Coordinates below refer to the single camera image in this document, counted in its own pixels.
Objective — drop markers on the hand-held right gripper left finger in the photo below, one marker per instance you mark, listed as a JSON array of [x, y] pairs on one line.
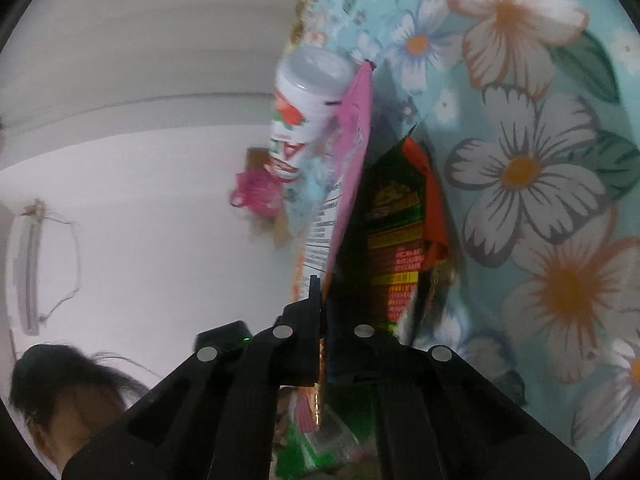
[[295, 355]]

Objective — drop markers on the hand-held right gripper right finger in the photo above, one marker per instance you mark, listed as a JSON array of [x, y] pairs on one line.
[[365, 355]]

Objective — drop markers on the green red striped snack packet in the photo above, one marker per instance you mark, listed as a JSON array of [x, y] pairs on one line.
[[395, 240]]

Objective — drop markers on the pink snack packet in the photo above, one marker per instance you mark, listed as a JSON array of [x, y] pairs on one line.
[[352, 160]]

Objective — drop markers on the red striped wrapper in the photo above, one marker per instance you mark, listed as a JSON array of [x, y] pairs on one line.
[[306, 410]]

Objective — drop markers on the green crumpled wrapper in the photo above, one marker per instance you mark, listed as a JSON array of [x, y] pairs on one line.
[[300, 455]]

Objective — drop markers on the pink plastic bag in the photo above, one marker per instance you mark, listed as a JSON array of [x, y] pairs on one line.
[[255, 192]]

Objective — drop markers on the orange red packet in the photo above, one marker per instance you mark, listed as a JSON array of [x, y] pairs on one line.
[[435, 210]]

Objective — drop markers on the person's head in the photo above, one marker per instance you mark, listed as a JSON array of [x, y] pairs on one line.
[[65, 410]]

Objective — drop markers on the white bottle with grey cap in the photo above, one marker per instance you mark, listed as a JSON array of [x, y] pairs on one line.
[[300, 110]]

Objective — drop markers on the blue floral tablecloth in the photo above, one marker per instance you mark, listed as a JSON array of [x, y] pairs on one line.
[[500, 85]]

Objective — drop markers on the white wall lamp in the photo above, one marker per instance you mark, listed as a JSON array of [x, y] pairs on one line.
[[27, 270]]

